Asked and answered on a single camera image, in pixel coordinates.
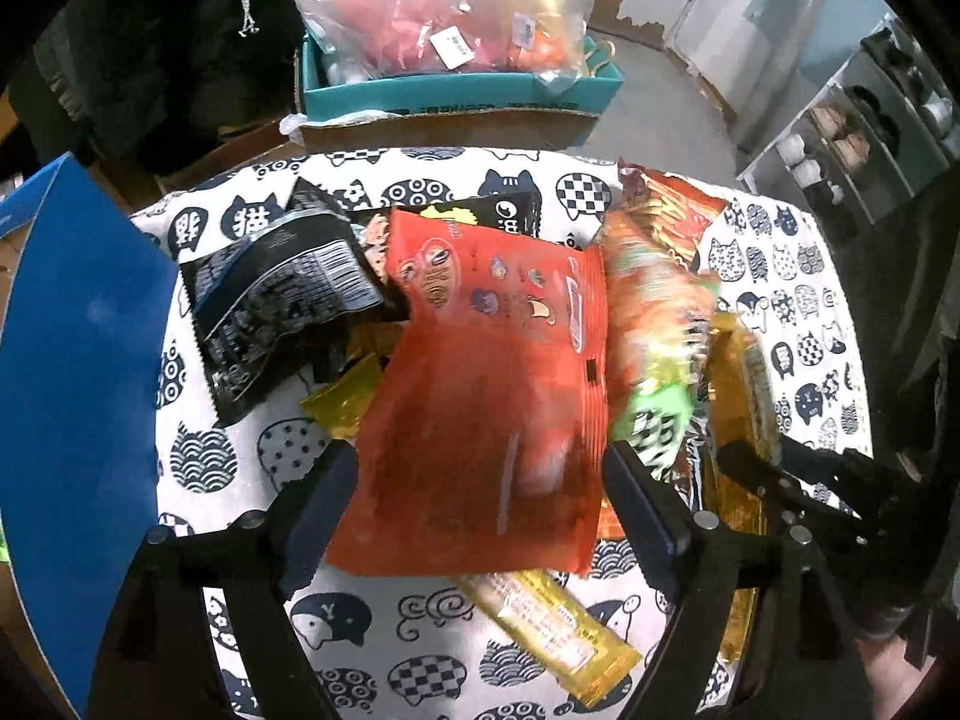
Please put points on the dark hanging coats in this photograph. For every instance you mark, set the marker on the dark hanging coats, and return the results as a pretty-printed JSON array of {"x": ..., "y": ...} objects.
[{"x": 148, "y": 85}]

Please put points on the cat pattern tablecloth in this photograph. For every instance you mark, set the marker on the cat pattern tablecloth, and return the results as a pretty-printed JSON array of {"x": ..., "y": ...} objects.
[{"x": 417, "y": 647}]

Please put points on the green label spicy snack bag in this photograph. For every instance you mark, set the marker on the green label spicy snack bag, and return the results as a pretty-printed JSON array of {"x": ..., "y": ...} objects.
[{"x": 659, "y": 310}]

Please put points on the black yellow small snack bag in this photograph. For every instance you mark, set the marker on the black yellow small snack bag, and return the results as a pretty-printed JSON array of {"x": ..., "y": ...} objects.
[{"x": 511, "y": 212}]

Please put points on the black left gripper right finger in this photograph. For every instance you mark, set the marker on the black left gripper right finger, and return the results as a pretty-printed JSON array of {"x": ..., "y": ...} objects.
[{"x": 801, "y": 660}]

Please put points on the yellow snack bar packet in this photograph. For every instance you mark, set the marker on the yellow snack bar packet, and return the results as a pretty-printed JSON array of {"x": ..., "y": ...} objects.
[{"x": 585, "y": 657}]

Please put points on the gold cracker snack bag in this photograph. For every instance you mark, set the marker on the gold cracker snack bag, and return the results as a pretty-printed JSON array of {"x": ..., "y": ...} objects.
[{"x": 740, "y": 408}]

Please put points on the blue cardboard box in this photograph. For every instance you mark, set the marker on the blue cardboard box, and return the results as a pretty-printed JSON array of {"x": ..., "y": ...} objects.
[{"x": 81, "y": 348}]

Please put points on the clear plastic bag of fruit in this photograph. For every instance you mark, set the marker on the clear plastic bag of fruit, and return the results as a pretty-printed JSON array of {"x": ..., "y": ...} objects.
[{"x": 386, "y": 38}]

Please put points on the shoe rack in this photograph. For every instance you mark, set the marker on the shoe rack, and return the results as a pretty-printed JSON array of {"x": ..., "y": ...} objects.
[{"x": 877, "y": 133}]

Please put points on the brown cardboard box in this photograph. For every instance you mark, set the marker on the brown cardboard box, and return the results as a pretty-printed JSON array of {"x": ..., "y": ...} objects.
[{"x": 498, "y": 128}]

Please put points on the red snack pouch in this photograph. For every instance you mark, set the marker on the red snack pouch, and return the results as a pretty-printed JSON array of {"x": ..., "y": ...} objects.
[{"x": 481, "y": 448}]

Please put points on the teal tray box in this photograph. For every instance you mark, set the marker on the teal tray box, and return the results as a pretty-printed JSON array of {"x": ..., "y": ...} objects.
[{"x": 453, "y": 92}]

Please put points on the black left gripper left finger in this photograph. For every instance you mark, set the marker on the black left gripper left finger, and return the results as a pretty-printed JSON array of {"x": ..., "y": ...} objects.
[{"x": 157, "y": 658}]

